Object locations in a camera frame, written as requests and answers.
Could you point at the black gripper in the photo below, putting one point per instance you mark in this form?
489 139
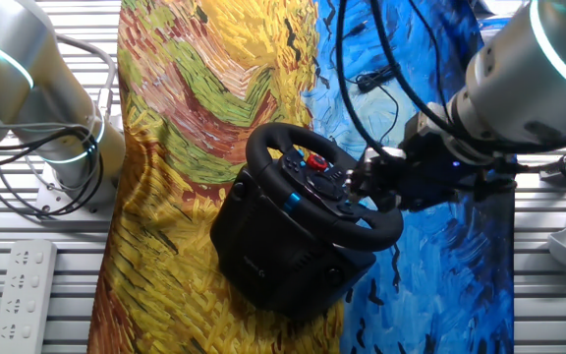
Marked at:
430 172

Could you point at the black racing steering wheel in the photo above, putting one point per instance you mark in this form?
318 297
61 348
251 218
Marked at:
263 147

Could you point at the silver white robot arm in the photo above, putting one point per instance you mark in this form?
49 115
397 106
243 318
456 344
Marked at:
524 83

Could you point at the black steering wheel base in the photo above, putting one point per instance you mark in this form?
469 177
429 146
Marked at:
273 265

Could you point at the blue yellow painting print cloth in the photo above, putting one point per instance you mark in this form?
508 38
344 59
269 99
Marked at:
175 98

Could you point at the white power strip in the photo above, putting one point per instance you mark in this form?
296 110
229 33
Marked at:
22 295

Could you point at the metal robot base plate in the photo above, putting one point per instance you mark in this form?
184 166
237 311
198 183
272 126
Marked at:
47 196

